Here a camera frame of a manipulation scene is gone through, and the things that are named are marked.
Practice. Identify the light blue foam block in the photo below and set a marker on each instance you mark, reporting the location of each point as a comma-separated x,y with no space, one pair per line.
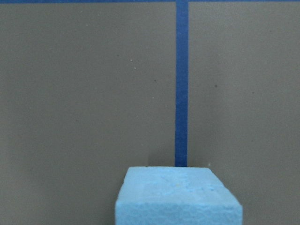
164,195

